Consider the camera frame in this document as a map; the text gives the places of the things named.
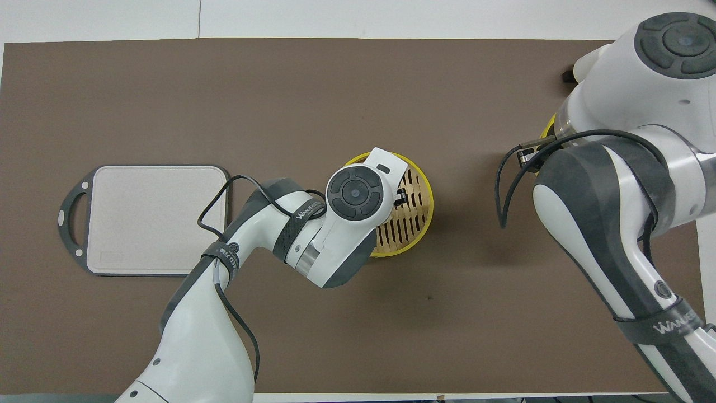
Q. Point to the yellow bamboo steamer basket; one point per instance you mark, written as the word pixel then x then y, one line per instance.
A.
pixel 411 224

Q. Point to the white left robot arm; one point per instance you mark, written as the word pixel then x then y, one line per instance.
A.
pixel 196 347

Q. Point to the brown table mat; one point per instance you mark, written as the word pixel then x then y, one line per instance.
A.
pixel 112 84

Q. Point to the grey cutting board dark rim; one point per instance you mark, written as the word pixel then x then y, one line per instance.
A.
pixel 145 224

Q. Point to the yellow rimmed steamer lid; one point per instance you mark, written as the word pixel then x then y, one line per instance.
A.
pixel 551 130

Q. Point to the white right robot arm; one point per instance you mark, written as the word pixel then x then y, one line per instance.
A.
pixel 615 84

